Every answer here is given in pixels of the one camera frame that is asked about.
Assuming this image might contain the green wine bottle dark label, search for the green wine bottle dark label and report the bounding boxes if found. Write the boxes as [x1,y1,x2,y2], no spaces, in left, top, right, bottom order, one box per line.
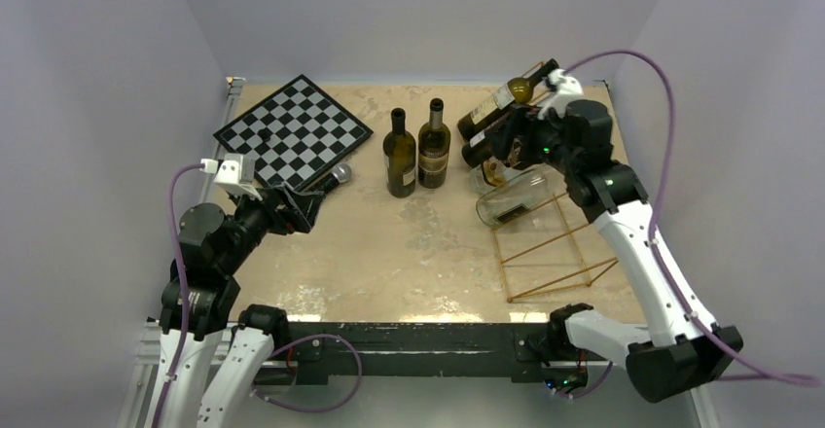
[461,122,511,168]

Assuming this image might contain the black white chessboard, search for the black white chessboard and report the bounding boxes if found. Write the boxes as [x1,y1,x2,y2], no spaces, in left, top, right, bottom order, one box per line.
[213,75,373,192]

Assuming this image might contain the clear square liquor bottle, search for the clear square liquor bottle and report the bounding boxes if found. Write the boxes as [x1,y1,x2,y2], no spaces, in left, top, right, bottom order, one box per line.
[470,158,520,195]

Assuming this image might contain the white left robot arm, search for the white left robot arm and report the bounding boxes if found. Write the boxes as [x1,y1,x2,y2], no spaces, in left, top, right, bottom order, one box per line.
[145,186,326,427]

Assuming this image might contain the tall dark green bottle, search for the tall dark green bottle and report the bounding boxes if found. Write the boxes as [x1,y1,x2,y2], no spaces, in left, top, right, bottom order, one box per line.
[382,108,416,198]

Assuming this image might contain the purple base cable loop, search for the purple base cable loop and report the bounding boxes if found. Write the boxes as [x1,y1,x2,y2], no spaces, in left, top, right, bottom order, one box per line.
[251,333,364,414]

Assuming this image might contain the clear glass bottle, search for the clear glass bottle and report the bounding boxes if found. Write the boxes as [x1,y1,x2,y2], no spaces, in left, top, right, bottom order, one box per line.
[476,165,563,228]

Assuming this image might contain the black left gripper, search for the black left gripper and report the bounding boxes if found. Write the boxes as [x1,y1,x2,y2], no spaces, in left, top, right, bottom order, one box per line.
[218,179,324,273]

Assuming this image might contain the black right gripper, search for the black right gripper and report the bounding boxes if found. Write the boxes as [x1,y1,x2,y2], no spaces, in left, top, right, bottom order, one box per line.
[485,103,580,176]

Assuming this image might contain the green bottle silver neck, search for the green bottle silver neck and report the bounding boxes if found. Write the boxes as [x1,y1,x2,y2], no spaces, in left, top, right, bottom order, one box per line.
[417,97,451,189]

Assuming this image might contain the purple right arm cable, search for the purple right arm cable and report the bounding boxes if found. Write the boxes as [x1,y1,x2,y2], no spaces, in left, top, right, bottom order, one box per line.
[563,49,823,389]

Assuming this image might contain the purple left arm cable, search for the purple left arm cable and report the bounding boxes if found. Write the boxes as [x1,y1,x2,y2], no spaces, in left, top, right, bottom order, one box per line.
[151,162,217,428]

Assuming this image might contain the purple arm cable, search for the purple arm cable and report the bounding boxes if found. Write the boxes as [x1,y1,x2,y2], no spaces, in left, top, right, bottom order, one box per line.
[563,49,823,389]
[151,162,217,428]

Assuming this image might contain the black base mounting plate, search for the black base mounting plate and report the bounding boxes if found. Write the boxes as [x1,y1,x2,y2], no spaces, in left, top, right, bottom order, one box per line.
[256,322,606,385]

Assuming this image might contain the gold wire wine rack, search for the gold wire wine rack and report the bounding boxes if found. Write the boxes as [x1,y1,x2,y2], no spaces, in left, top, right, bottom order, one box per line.
[489,59,620,303]

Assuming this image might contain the black silver microphone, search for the black silver microphone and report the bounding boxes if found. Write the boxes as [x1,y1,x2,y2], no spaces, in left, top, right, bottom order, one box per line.
[306,162,353,196]

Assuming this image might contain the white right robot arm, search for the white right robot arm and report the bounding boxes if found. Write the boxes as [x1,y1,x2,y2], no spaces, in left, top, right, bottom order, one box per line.
[484,99,743,403]

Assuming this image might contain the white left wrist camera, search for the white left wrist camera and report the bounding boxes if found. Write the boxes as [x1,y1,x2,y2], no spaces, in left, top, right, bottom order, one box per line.
[199,153,262,200]

